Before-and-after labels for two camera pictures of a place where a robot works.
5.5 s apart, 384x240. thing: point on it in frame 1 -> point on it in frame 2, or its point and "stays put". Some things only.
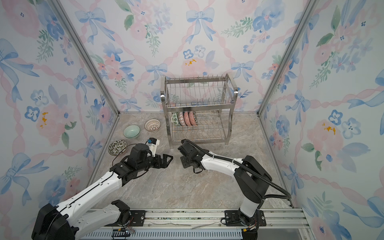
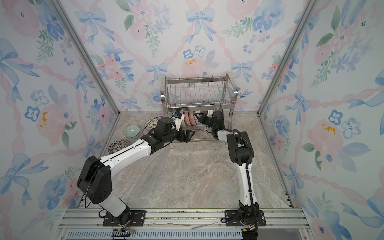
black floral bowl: (116, 146) stays put
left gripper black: (159, 164) -> (182, 138)
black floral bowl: (186, 118) stays put
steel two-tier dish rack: (198, 109) stays put
